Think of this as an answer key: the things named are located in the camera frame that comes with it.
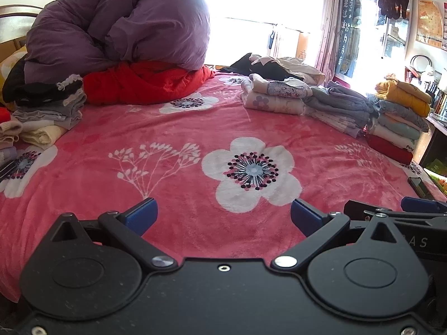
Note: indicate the folded garment with purple flower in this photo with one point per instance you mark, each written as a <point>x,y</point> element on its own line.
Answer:
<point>269,104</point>

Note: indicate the dark blue hanging banner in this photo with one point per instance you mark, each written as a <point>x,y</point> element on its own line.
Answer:
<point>347,24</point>

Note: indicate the purple duvet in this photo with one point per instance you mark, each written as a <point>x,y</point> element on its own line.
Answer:
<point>122,24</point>

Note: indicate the blue denim folded garment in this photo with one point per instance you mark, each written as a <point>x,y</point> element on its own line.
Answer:
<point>401,113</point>

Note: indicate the black folded garment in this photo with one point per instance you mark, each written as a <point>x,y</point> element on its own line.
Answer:
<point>31,90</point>

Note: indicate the cardboard box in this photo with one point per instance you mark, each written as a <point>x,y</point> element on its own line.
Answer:
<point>303,45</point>

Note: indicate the beige pink folded garment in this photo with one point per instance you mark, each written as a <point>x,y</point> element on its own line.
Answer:
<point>8,134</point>

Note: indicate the red quilt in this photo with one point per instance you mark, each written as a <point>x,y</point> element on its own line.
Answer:
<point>139,83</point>

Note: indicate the pink floral blanket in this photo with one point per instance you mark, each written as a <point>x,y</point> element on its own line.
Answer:
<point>174,181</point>

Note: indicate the orange wall poster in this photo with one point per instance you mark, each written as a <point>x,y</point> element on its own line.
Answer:
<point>429,24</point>

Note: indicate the row of books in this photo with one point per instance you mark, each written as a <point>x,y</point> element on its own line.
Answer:
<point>436,97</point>

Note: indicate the glass display cabinet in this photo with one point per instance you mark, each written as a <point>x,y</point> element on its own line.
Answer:
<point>370,42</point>

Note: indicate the green box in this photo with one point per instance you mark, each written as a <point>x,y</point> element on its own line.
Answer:
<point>436,169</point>

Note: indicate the yellow folded garment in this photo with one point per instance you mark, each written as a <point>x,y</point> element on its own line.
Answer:
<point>405,96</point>

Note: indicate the wooden headboard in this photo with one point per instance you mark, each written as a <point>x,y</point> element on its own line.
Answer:
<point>14,24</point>

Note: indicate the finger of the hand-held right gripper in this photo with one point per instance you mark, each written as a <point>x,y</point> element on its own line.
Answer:
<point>356,207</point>
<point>415,204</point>

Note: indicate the red folded garment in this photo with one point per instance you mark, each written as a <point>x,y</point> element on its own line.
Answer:
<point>387,150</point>

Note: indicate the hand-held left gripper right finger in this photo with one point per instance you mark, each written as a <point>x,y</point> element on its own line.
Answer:
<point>307,216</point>

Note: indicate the grey folded jeans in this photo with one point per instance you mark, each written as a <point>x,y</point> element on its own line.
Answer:
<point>331,106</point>

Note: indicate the pink curtain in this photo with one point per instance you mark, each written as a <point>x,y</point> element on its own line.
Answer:
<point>330,24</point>

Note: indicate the mint folded garment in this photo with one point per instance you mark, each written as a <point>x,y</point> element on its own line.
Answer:
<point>401,127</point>

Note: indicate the grey garment with ruffled trim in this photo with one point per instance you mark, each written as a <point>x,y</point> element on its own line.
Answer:
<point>52,111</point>

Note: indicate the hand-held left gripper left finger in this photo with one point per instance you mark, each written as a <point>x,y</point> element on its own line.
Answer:
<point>141,214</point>

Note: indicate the cream folded garment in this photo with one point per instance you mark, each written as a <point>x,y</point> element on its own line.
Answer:
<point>43,136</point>

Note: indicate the white folded garment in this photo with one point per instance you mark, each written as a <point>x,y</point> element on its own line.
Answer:
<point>391,138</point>

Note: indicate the black and beige clothes heap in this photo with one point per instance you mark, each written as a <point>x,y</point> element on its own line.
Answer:
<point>297,69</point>

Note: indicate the striped lavender folded garment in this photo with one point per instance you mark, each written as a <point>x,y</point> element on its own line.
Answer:
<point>10,162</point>

